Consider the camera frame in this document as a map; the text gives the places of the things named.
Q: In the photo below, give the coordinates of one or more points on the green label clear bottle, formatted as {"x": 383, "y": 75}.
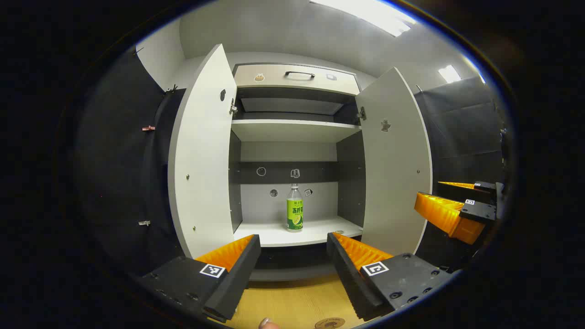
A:
{"x": 295, "y": 214}

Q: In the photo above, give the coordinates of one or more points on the black backdrop cloth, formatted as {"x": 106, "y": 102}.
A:
{"x": 119, "y": 183}

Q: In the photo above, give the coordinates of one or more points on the red clip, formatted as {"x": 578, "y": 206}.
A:
{"x": 148, "y": 128}

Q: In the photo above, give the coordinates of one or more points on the white cabinet shelf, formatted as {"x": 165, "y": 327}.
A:
{"x": 292, "y": 130}

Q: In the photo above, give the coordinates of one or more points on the white cabinet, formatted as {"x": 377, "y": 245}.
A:
{"x": 292, "y": 151}

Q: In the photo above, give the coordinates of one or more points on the small ceiling light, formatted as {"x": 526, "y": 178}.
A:
{"x": 450, "y": 74}

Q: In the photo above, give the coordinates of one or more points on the dark cloth clip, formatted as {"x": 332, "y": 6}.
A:
{"x": 171, "y": 89}
{"x": 138, "y": 51}

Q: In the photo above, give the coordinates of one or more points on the metal door hinge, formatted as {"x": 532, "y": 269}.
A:
{"x": 362, "y": 113}
{"x": 233, "y": 108}

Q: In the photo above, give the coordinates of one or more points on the long ceiling light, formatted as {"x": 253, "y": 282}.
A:
{"x": 365, "y": 11}

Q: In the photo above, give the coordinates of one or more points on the white cabinet door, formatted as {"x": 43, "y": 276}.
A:
{"x": 201, "y": 151}
{"x": 395, "y": 183}

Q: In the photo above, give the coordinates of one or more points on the beige cabinet drawer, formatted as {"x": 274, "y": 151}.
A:
{"x": 274, "y": 77}

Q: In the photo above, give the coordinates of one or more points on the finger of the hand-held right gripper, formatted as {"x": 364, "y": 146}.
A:
{"x": 477, "y": 212}
{"x": 484, "y": 186}

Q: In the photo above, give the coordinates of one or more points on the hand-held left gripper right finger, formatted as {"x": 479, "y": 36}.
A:
{"x": 347, "y": 274}

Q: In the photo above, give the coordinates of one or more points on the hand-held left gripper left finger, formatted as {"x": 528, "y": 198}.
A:
{"x": 237, "y": 278}

